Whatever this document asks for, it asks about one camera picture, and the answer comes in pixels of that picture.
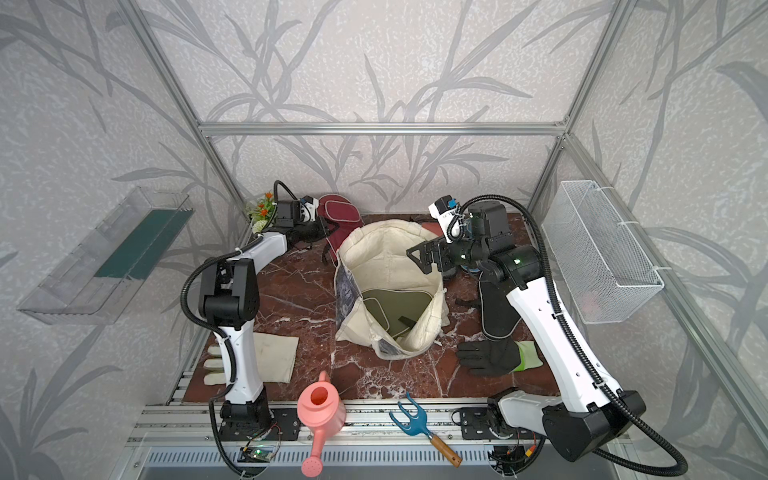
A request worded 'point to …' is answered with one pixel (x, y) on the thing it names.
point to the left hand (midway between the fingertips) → (336, 223)
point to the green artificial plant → (261, 211)
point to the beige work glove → (276, 356)
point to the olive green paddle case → (397, 310)
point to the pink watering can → (321, 408)
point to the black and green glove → (497, 354)
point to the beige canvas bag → (374, 257)
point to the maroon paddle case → (345, 213)
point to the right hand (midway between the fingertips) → (422, 244)
